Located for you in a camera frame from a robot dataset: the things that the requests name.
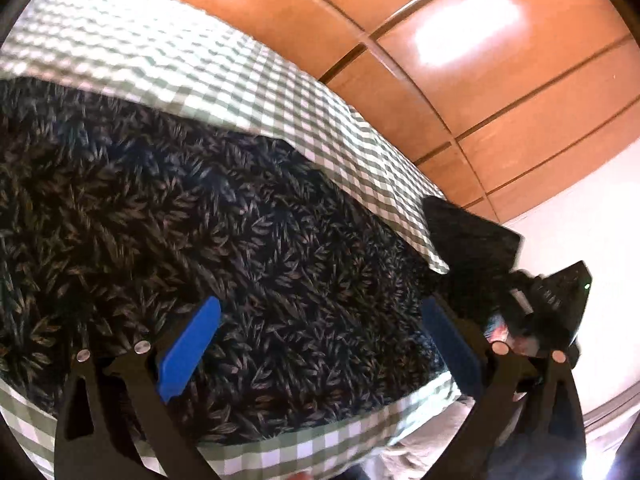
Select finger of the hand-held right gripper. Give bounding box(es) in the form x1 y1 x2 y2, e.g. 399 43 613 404
422 195 523 292

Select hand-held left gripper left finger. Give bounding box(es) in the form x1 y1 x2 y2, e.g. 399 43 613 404
54 296 223 480

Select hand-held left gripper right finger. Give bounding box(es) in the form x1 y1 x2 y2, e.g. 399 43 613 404
422 297 589 480

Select dark leaf-print pants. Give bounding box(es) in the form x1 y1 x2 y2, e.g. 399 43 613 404
0 76 454 447

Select person's right hand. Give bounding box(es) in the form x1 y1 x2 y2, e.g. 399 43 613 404
482 321 540 359

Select beige cloth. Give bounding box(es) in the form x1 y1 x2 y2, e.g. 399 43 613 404
372 397 483 480

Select wooden wardrobe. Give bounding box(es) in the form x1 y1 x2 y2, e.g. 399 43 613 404
50 0 640 224

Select green checked blanket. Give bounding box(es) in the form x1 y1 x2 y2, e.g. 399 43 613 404
0 0 464 480

